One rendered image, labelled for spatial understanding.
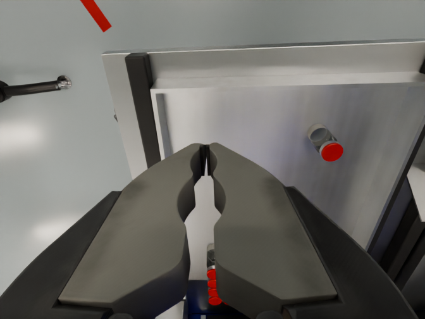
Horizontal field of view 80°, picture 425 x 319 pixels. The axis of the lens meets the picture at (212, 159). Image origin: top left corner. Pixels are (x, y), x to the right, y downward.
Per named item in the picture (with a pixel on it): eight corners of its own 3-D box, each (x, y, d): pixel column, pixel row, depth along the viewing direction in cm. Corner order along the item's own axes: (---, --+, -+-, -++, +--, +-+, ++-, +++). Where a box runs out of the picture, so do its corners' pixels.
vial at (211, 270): (221, 252, 40) (222, 279, 36) (207, 252, 40) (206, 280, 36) (221, 242, 39) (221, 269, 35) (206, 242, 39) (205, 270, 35)
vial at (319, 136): (324, 140, 29) (340, 160, 26) (305, 141, 29) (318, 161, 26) (328, 123, 28) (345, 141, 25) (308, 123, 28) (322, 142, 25)
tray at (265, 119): (337, 276, 44) (346, 296, 41) (184, 278, 44) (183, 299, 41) (417, 71, 25) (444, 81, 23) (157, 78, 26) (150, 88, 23)
